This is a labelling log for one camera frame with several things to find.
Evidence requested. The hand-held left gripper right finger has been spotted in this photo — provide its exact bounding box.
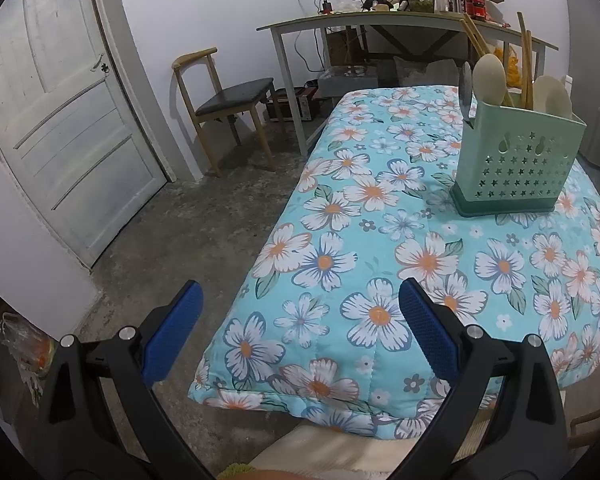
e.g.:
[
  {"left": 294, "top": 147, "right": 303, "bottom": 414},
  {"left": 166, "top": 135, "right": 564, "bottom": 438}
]
[{"left": 390, "top": 277, "right": 573, "bottom": 480}]

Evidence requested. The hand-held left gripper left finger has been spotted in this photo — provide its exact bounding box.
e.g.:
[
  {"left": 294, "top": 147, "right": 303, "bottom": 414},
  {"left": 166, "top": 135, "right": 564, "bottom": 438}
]
[{"left": 32, "top": 280, "right": 216, "bottom": 480}]

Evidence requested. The green utensil holder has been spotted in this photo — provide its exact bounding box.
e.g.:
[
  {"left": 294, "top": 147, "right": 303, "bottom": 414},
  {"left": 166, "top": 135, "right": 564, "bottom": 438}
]
[{"left": 449, "top": 100, "right": 588, "bottom": 218}]

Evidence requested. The grey knife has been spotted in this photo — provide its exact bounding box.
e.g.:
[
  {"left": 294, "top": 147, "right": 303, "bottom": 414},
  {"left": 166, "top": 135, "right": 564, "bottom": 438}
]
[{"left": 459, "top": 61, "right": 477, "bottom": 128}]

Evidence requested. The cream plastic spoon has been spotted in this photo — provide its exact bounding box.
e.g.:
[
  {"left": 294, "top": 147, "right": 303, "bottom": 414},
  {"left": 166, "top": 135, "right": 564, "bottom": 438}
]
[
  {"left": 472, "top": 53, "right": 516, "bottom": 108},
  {"left": 532, "top": 75, "right": 575, "bottom": 122}
]

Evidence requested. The wooden chopstick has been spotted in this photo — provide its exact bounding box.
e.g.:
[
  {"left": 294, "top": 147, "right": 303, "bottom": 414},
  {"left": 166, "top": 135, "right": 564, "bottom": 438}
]
[
  {"left": 525, "top": 30, "right": 535, "bottom": 111},
  {"left": 459, "top": 16, "right": 515, "bottom": 107},
  {"left": 463, "top": 12, "right": 515, "bottom": 106},
  {"left": 517, "top": 11, "right": 531, "bottom": 88}
]

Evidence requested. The floral blue blanket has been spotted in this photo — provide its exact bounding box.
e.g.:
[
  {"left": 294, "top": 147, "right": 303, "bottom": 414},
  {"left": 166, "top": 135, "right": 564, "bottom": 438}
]
[{"left": 187, "top": 85, "right": 600, "bottom": 443}]

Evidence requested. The crumpled plastic bag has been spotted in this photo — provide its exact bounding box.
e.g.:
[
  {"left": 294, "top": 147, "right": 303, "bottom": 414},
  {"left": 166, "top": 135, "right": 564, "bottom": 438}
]
[{"left": 0, "top": 312, "right": 56, "bottom": 381}]

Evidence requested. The wooden chair with black seat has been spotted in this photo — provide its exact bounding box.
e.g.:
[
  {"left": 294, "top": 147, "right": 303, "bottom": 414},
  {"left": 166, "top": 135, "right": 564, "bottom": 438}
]
[{"left": 172, "top": 47, "right": 277, "bottom": 178}]

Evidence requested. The white panel door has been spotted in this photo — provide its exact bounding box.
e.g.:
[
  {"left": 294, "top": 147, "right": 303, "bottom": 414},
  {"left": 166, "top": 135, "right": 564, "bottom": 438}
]
[{"left": 0, "top": 0, "right": 170, "bottom": 268}]

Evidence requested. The grey storage box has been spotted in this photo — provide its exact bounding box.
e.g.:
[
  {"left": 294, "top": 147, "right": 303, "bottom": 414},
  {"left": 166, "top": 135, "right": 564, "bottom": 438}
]
[{"left": 317, "top": 65, "right": 378, "bottom": 96}]

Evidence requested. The yellow bag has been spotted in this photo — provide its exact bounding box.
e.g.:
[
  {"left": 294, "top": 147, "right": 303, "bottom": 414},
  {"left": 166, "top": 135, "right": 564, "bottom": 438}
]
[{"left": 495, "top": 45, "right": 523, "bottom": 86}]

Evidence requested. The wooden table with white legs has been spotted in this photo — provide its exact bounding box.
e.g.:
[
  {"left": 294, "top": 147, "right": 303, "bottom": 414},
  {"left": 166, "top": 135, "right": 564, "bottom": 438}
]
[{"left": 256, "top": 10, "right": 561, "bottom": 158}]

